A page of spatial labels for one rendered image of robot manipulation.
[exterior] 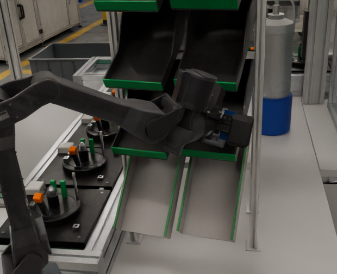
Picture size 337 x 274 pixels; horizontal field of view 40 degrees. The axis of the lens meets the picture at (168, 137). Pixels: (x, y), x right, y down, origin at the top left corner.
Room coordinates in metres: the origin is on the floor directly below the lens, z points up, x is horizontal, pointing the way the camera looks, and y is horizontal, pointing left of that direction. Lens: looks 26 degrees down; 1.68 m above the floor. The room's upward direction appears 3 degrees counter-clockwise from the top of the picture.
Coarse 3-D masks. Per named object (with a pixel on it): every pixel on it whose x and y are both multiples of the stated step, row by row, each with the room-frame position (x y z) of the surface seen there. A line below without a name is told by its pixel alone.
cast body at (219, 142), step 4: (224, 108) 0.93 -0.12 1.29; (220, 112) 0.89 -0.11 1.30; (216, 128) 0.86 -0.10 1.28; (216, 136) 0.88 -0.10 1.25; (204, 140) 0.89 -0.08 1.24; (208, 140) 0.88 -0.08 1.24; (212, 140) 0.87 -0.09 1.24; (216, 140) 0.88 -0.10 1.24; (220, 140) 0.87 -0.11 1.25; (224, 140) 0.88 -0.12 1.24; (212, 144) 0.89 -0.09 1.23; (216, 144) 0.88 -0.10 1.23; (220, 144) 0.87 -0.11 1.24
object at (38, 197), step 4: (40, 192) 1.00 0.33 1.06; (44, 192) 1.00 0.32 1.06; (36, 196) 0.97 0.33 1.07; (40, 196) 0.97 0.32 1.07; (36, 200) 0.97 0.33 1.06; (40, 200) 0.97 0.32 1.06; (40, 204) 0.98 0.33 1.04; (44, 204) 0.99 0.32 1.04; (40, 208) 0.98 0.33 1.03; (44, 208) 0.98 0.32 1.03; (44, 212) 0.99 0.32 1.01; (48, 212) 1.00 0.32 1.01
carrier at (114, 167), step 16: (64, 144) 1.42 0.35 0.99; (80, 144) 1.30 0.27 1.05; (64, 160) 1.29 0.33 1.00; (80, 160) 1.29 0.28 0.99; (96, 160) 1.29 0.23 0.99; (112, 160) 1.32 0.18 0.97; (48, 176) 1.24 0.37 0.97; (64, 176) 1.24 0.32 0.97; (80, 176) 1.23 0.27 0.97; (96, 176) 1.23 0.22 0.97; (112, 176) 1.22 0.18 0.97
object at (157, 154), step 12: (168, 84) 1.12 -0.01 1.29; (132, 96) 1.06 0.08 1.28; (144, 96) 1.10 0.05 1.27; (156, 96) 1.09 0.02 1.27; (120, 132) 0.99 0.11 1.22; (120, 144) 0.97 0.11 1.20; (132, 144) 0.96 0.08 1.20; (144, 144) 0.95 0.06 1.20; (156, 144) 0.95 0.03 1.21; (144, 156) 0.92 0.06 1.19; (156, 156) 0.91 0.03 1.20
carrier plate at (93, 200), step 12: (72, 192) 1.14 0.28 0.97; (84, 192) 1.14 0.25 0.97; (96, 192) 1.13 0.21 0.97; (108, 192) 1.13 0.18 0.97; (84, 204) 1.08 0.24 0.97; (96, 204) 1.07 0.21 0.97; (84, 216) 1.02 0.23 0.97; (96, 216) 1.02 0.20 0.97; (0, 228) 0.99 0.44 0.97; (48, 228) 0.98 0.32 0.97; (60, 228) 0.97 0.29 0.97; (84, 228) 0.97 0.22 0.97; (0, 240) 0.95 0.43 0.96; (60, 240) 0.93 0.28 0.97; (72, 240) 0.92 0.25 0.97; (84, 240) 0.92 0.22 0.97
